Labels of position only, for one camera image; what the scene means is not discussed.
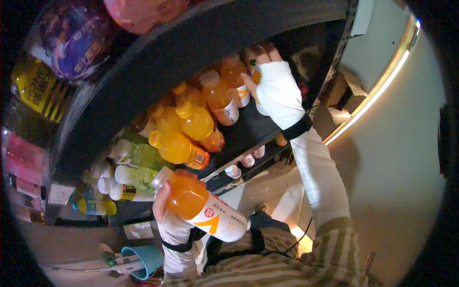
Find person's left hand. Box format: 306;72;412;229
152;180;201;245

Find person's right hand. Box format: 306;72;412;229
240;43;306;130

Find orange juice bottle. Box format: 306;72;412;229
151;166;249;243
244;47;270;117

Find white cap bottle yellow label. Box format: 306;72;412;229
109;184;155;202

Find green drink bottle white cap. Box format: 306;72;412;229
109;139;170;171
114;165;159;193

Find white paper sheet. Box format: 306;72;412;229
123;221;155;240

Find black wrist band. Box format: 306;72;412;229
280;114;313;141
162;227;207;253

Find small white cap bottle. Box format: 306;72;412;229
224;165;243;181
97;175;119;195

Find blue plastic bucket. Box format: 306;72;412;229
121;245;165;281

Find blue and yellow bottle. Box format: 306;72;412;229
71;198;118;216

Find cardboard cartons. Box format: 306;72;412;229
327;67;369;125

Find white green cleaning tool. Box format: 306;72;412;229
103;250;145;276

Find dark brown tea bottle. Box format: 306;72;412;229
125;114;157;139

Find row of orange drinks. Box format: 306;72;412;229
148;55;251;171

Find black metal shelf rack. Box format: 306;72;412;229
46;0;360;227

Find white price tag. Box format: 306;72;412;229
48;182;76;206

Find person's legs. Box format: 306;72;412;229
219;202;299;259

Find person's body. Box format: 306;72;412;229
161;216;371;287

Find stack of pink packets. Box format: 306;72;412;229
3;130;46;201

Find pink snack packet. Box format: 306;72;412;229
103;0;191;35

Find yellow black snack bag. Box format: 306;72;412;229
10;58;77;123

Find purple printed snack bag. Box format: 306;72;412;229
30;3;116;80

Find golden light strip rail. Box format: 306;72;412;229
322;16;421;146

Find black cable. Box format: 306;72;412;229
265;217;313;257

